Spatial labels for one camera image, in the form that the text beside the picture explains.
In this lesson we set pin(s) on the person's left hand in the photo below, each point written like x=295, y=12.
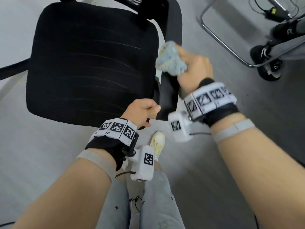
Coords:
x=138, y=112

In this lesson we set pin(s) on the black power adapter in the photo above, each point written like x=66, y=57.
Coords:
x=276, y=12

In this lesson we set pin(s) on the white marker wristband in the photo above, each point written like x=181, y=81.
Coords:
x=209, y=100
x=116, y=128

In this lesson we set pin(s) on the person's right fingers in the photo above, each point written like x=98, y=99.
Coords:
x=183, y=53

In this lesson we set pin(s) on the black chair armrest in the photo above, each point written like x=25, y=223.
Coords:
x=12, y=67
x=170, y=97

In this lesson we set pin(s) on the person's left forearm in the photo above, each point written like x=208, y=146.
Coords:
x=71, y=200

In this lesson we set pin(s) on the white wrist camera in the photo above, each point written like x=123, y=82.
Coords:
x=143, y=164
x=180, y=128

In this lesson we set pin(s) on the light blue fluffy cloth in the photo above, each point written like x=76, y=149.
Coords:
x=170, y=59

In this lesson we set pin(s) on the person's right forearm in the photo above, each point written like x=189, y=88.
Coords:
x=262, y=176

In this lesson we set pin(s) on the chrome tube frame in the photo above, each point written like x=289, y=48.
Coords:
x=221, y=41

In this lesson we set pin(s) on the person's left thumb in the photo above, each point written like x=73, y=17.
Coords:
x=152, y=109

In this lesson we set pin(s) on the cream sneaker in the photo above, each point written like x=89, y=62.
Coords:
x=157, y=143

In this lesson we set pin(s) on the grey star print trousers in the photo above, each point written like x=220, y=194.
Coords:
x=157, y=200

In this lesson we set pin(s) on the person's right hand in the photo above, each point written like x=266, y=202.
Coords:
x=197, y=69

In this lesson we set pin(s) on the black mesh office chair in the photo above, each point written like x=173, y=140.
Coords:
x=83, y=57

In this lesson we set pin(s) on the black wrist wrap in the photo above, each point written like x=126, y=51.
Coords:
x=221, y=114
x=107, y=146

